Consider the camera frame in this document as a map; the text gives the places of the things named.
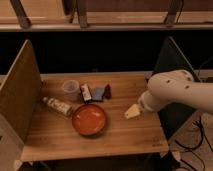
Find black floor cables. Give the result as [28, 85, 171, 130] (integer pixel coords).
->
[173, 116, 213, 171]

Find right dark side panel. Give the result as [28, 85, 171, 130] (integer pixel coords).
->
[153, 37, 200, 140]

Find orange ceramic bowl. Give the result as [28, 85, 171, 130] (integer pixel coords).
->
[72, 104, 107, 136]

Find white patterned tube bottle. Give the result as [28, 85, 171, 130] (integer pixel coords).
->
[42, 97, 73, 117]

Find left wooden side panel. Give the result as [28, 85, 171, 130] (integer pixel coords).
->
[0, 39, 42, 142]

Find wooden shelf rail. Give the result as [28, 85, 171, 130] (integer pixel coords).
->
[0, 0, 213, 32]

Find small dark labelled box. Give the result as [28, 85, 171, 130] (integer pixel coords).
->
[80, 84, 92, 103]

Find dark red small block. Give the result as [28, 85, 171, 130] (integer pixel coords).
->
[104, 84, 111, 99]

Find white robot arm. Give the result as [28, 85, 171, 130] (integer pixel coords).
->
[124, 70, 213, 119]

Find clear plastic cup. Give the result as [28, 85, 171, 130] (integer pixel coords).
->
[62, 80, 80, 101]

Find blue square block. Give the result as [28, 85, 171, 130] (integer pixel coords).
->
[92, 87, 104, 101]

